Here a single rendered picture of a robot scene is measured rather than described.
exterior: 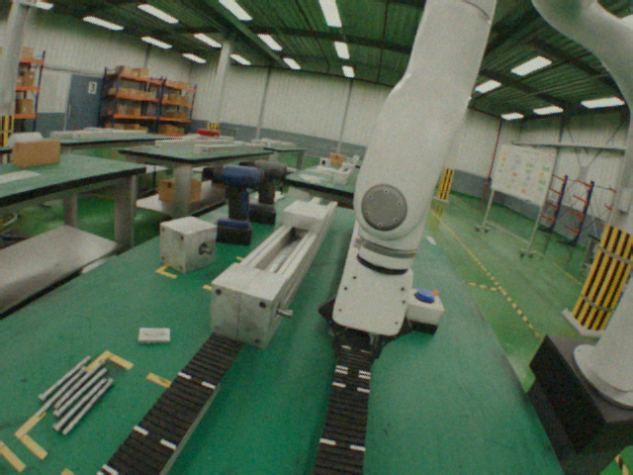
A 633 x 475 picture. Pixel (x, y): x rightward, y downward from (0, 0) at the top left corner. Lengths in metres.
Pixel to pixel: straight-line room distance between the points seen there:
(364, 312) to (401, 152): 0.23
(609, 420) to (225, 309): 0.63
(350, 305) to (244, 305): 0.16
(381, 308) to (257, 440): 0.24
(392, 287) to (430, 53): 0.30
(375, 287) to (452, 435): 0.25
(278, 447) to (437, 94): 0.43
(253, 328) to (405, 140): 0.35
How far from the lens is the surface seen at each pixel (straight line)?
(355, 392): 0.43
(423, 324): 0.66
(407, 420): 0.47
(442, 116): 0.33
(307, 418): 0.43
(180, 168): 2.90
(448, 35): 0.40
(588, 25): 0.57
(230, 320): 0.51
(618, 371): 0.63
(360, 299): 0.43
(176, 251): 0.72
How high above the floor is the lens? 1.11
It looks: 18 degrees down
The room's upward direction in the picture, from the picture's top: 11 degrees clockwise
